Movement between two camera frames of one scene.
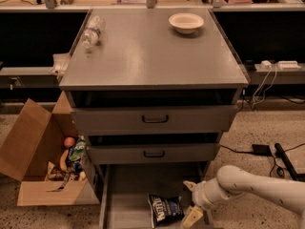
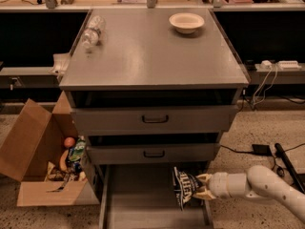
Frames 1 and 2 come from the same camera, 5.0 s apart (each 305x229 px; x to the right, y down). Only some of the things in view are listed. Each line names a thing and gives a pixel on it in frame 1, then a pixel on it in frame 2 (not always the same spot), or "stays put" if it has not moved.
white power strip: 288,64 stays put
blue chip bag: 165,210 to 185,185
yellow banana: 63,160 stays put
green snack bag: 77,150 stays put
